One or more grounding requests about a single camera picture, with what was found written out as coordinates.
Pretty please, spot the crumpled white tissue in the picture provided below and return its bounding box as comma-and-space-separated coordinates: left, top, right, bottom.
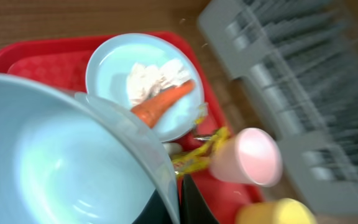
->
126, 59, 191, 106

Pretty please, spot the red serving tray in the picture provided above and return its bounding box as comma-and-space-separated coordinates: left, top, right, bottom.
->
0, 32, 264, 223

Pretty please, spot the orange carrot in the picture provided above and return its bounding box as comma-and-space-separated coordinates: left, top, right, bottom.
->
131, 80, 196, 128

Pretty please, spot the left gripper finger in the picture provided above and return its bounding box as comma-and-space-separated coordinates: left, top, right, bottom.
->
181, 174, 219, 224

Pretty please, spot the yellow snack wrapper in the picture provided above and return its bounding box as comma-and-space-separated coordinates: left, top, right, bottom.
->
171, 126, 231, 179

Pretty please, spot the yellow plastic cup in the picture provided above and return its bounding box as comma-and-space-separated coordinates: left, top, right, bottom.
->
235, 198, 317, 224

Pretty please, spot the white spoon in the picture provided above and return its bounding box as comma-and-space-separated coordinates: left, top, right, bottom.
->
163, 142, 183, 156

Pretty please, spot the light blue plate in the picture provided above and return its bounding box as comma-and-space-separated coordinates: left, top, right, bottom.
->
85, 34, 204, 142

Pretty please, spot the light blue bowl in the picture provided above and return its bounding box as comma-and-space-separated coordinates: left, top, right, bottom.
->
0, 74, 180, 223

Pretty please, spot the grey dishwasher rack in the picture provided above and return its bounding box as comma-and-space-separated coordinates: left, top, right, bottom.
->
198, 0, 358, 215

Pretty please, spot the pink plastic cup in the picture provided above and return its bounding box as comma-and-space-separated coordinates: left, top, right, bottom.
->
209, 128, 283, 187

